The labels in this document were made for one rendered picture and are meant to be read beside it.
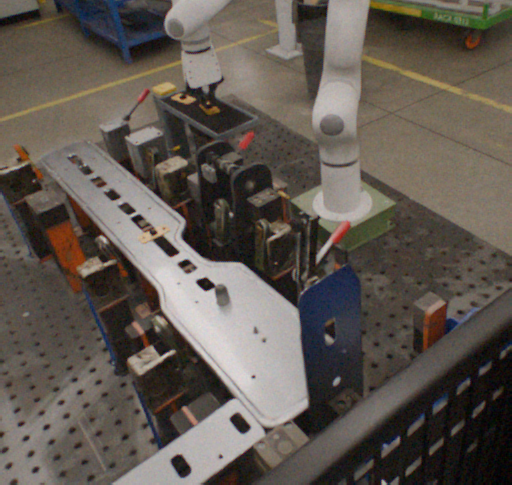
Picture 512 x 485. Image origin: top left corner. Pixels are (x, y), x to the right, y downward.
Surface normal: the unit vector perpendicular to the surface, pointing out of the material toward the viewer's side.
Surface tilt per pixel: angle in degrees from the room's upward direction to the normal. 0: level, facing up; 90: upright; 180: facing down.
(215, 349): 0
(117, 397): 0
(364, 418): 0
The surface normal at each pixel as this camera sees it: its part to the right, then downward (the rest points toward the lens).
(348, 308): 0.59, 0.43
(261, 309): -0.12, -0.79
